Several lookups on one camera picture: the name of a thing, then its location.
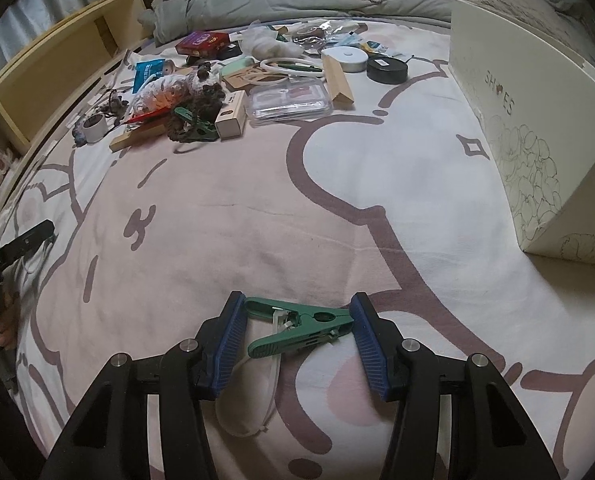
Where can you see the pink patterned bed sheet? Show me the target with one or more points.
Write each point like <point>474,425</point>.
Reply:
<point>403,198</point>

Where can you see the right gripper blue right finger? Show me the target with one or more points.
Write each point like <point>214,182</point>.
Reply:
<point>378,342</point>

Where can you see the dark bead tangle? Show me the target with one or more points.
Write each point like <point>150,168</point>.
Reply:
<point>206,92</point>

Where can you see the blue snack packet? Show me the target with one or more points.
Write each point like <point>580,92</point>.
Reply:
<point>145,71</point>

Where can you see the wooden bedside shelf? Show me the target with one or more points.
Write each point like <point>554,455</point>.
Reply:
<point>45,79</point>

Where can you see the red cardboard box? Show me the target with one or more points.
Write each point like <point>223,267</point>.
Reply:
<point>202,44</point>

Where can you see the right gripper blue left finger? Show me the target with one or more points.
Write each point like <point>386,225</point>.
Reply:
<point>220,339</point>

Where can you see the small beige carton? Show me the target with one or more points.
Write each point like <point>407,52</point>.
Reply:
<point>231,119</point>

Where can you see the green plastic clamp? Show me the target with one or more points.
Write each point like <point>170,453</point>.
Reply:
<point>302,326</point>

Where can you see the black round tin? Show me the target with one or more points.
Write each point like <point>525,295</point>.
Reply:
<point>387,70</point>

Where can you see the grey folded duvet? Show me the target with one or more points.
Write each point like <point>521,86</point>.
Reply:
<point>168,20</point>

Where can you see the white round tin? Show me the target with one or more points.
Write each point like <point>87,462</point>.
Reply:
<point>351,59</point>

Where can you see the triangular wooden stick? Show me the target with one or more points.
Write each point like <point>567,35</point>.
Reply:
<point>340,93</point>

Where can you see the person's left hand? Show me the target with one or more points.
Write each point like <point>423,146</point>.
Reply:
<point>8,323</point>

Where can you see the clear plastic case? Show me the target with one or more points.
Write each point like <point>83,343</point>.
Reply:
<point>291,99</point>

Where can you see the long wooden block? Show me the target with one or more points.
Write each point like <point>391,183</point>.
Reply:
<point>136,136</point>

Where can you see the white tape roll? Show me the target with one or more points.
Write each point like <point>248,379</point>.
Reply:
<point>94,128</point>

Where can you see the white shoe box lid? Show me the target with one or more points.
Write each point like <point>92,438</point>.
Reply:
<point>535,101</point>

